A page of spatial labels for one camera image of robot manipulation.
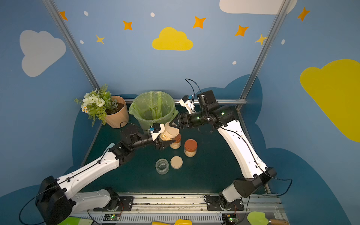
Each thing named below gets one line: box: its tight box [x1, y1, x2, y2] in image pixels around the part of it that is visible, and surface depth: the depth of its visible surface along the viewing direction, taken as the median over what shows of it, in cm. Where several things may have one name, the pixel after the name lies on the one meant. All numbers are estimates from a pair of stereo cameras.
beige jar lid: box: [170, 155, 184, 170], surface depth 90 cm
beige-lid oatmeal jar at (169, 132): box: [159, 121, 180, 141], surface depth 64 cm
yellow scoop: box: [151, 219, 193, 225], surface depth 70 cm
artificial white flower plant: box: [74, 83, 119, 128], surface depth 85 cm
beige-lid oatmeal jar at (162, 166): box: [155, 158, 170, 175], surface depth 86 cm
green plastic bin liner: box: [128, 90, 179, 132], surface depth 95 cm
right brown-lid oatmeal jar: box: [183, 138, 198, 158], surface depth 89 cm
